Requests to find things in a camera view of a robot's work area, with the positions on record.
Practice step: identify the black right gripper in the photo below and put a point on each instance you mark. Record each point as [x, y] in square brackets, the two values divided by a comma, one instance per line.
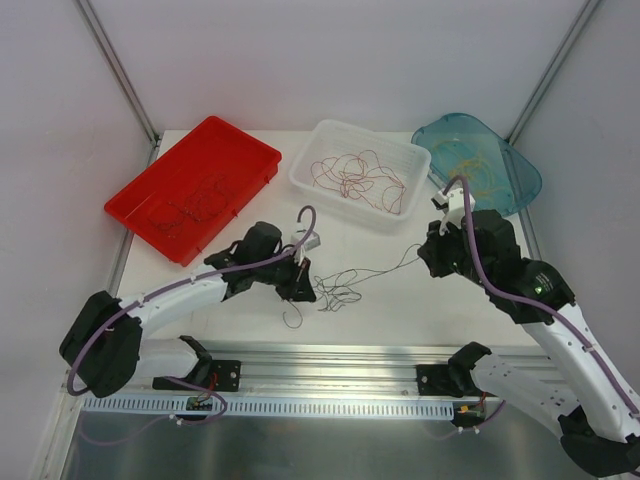
[439, 252]

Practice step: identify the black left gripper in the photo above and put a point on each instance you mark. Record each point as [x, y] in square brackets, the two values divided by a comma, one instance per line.
[298, 281]

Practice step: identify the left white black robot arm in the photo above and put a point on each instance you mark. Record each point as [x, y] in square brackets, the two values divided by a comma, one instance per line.
[110, 343]

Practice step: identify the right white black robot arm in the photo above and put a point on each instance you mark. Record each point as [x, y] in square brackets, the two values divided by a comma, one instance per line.
[596, 416]

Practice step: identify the teal translucent plastic bin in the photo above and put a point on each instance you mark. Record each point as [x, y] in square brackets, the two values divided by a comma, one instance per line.
[499, 177]

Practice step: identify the white perforated plastic basket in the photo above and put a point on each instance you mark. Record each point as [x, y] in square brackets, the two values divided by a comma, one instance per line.
[361, 175]

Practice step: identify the red plastic tray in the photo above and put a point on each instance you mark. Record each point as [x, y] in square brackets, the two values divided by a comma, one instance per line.
[188, 195]

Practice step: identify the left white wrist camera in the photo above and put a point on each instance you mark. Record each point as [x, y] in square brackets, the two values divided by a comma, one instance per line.
[305, 241]

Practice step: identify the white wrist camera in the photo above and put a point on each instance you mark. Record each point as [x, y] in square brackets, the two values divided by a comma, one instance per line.
[452, 205]
[305, 241]

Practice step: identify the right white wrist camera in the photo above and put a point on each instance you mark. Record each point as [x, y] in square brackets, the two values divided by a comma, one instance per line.
[452, 205]

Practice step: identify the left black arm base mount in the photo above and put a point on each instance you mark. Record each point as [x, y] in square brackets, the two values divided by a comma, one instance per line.
[225, 374]

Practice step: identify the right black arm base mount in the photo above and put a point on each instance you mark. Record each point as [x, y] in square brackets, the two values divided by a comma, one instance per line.
[444, 380]

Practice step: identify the white slotted cable duct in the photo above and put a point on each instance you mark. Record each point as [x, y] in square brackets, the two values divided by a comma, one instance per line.
[273, 407]

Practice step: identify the right aluminium frame post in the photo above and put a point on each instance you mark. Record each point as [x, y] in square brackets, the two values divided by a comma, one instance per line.
[576, 30]

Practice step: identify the aluminium frame post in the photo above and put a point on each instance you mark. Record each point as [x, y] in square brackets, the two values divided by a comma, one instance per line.
[576, 30]
[100, 36]

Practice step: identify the left aluminium frame post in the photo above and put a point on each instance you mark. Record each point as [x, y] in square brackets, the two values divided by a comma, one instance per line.
[100, 36]

